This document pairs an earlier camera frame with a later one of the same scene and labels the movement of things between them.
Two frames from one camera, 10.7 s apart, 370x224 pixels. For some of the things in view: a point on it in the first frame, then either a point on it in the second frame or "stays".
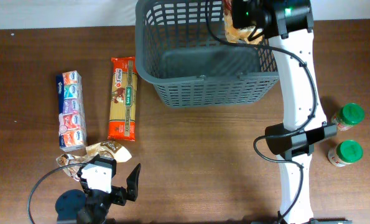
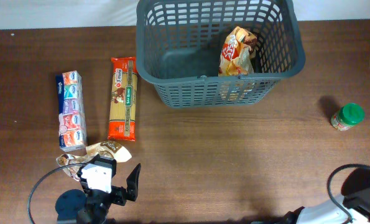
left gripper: x=120 y=193 stays
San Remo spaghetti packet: x=123 y=99 stays
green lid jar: x=348 y=116 stays
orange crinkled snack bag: x=240 y=35 -> x=236 y=55
